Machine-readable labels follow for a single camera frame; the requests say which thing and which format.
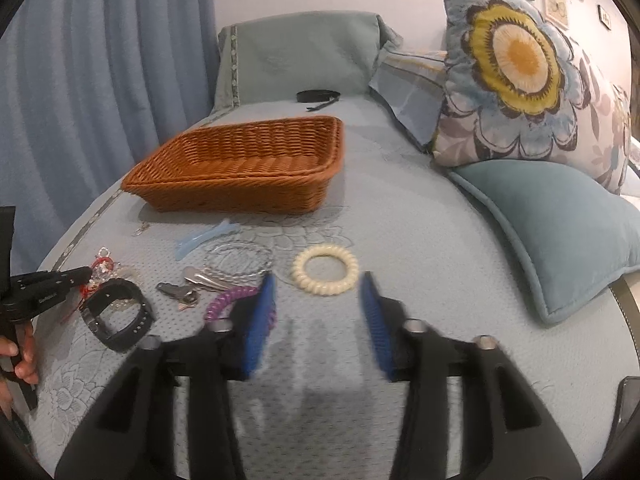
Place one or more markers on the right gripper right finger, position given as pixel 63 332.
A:
pixel 507 431

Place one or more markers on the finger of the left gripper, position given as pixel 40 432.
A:
pixel 61 282

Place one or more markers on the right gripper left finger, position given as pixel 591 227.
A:
pixel 128 433

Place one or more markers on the dark grey hair clip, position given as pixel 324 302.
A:
pixel 186 295

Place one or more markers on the silver metal hair clip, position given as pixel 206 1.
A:
pixel 200 278

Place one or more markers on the person's left hand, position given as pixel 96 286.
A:
pixel 25 349

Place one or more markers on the gold square earring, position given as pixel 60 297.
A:
pixel 142 228

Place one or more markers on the light blue hair clip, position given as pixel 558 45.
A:
pixel 187 245

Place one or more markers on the teal velvet cushion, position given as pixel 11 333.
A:
pixel 571 236

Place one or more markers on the blue curtain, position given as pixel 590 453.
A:
pixel 88 89

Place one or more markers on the brown wicker basket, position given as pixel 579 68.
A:
pixel 276 166

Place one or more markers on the grey-green bed pillow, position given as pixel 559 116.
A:
pixel 273 59

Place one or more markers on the black hair band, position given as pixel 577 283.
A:
pixel 317 99

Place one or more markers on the large floral cushion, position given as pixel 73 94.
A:
pixel 516 87

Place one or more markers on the striped blue pillow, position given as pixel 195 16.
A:
pixel 411 85

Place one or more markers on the small wall frame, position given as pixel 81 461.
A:
pixel 604 18

